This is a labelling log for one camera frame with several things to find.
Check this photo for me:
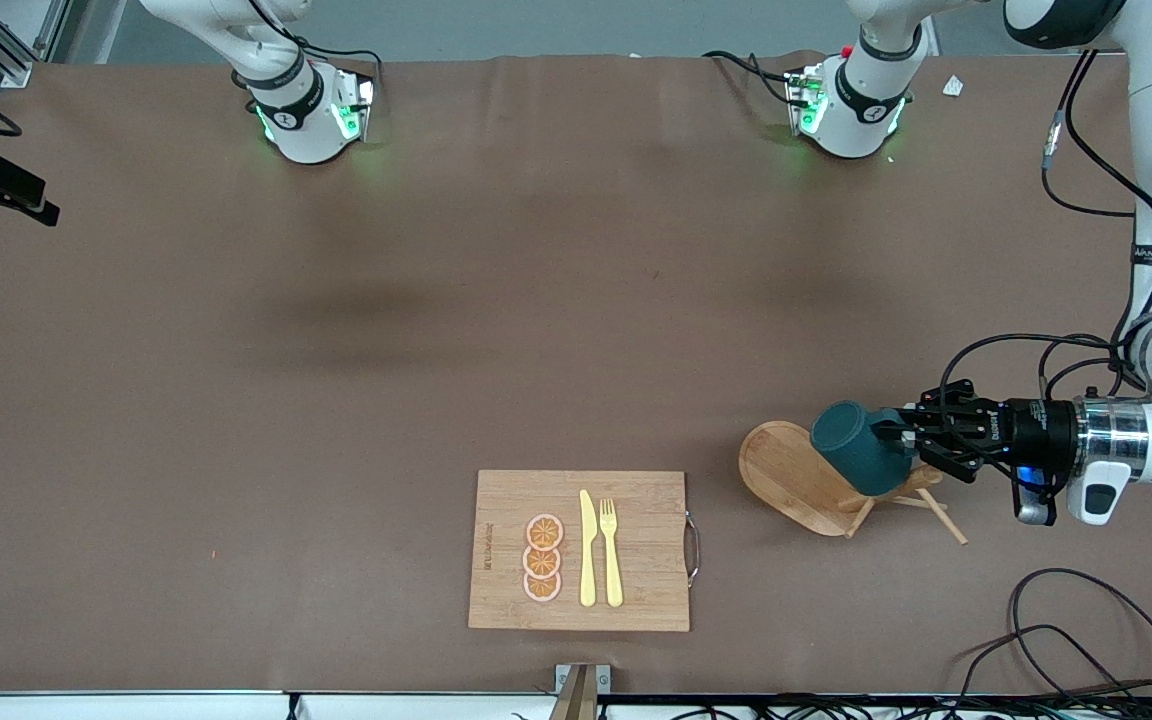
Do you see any wooden mug rack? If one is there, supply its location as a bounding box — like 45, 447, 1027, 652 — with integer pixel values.
738, 420, 969, 546

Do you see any yellow plastic fork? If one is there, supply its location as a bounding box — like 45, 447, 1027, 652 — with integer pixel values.
599, 498, 625, 609

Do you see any aluminium frame post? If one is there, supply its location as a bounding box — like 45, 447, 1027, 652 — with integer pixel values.
0, 0, 73, 89

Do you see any black looped cable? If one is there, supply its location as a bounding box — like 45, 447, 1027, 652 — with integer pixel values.
954, 624, 1147, 703
1009, 568, 1152, 703

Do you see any dark teal cup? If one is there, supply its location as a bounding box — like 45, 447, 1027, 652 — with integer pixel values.
810, 400, 920, 499

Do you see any brown table mat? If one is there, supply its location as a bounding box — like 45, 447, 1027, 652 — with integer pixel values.
0, 50, 1152, 697

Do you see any black arm base cable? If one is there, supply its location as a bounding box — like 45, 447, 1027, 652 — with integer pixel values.
286, 38, 385, 103
701, 49, 799, 107

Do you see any bamboo cutting board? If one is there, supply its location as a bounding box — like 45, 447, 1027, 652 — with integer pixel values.
467, 469, 703, 633

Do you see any yellow plastic knife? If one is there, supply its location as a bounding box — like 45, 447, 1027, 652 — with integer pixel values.
578, 489, 599, 608

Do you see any metal mount bracket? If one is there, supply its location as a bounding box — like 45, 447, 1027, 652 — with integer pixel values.
550, 663, 612, 720

